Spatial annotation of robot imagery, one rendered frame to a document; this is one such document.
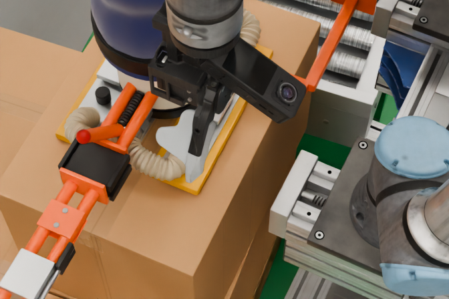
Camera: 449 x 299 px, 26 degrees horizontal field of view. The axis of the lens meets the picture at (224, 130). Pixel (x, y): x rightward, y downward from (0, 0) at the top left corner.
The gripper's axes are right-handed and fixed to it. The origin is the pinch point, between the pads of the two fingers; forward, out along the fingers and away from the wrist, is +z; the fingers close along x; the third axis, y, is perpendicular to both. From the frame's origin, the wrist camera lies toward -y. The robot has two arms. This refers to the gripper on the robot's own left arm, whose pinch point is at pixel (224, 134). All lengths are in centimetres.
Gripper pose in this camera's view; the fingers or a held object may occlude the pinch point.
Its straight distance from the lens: 113.1
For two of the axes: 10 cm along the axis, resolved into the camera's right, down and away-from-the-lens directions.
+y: -9.0, -3.8, 2.3
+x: -4.4, 7.7, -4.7
